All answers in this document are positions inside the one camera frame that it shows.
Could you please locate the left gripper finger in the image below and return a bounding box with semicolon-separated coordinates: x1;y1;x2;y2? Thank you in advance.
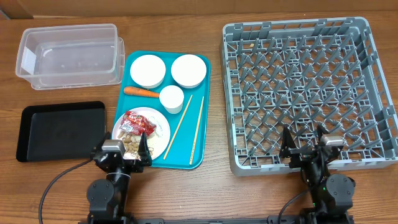
138;132;152;166
96;131;111;149

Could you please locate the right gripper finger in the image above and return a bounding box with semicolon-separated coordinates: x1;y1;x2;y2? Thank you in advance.
317;124;329;139
279;126;297;157

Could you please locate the white cup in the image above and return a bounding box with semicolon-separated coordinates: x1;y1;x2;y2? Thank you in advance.
159;85;184;114

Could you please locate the pink white bowl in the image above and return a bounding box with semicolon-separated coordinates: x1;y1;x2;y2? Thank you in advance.
171;54;207;88

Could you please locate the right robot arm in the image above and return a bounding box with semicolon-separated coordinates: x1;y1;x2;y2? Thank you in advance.
277;125;356;224

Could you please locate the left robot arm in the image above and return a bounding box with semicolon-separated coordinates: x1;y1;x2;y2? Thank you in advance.
86;132;152;223

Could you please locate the grey dishwasher rack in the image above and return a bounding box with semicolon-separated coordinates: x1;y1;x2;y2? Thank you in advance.
220;17;397;176

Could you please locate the peanut pile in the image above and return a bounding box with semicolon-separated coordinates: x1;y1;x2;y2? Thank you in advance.
116;131;141;159

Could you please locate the white plate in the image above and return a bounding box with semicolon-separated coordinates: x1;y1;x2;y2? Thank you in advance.
111;107;170;160

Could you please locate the white crumpled tissue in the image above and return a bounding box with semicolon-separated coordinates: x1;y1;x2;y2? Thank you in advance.
148;116;164;137

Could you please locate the red snack wrapper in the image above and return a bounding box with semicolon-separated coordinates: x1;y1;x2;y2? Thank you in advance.
119;111;156;136

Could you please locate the wooden chopstick left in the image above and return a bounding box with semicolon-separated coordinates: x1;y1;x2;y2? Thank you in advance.
163;95;193;160

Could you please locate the wooden chopstick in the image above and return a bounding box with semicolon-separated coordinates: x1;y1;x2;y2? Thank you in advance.
189;96;205;165
163;95;193;160

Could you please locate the black rectangular tray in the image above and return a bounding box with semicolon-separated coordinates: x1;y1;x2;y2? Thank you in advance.
16;101;108;162

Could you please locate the orange carrot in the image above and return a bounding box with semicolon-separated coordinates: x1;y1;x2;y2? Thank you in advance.
123;86;160;98

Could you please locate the teal serving tray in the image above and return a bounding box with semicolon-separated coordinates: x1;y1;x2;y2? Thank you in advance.
114;50;211;170

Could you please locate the wooden chopstick right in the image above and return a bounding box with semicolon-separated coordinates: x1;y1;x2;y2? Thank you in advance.
189;96;205;165

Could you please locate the clear plastic storage bin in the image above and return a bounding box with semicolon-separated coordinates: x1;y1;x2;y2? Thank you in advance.
15;24;125;90

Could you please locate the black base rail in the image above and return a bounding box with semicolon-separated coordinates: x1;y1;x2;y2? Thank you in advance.
77;214;355;224

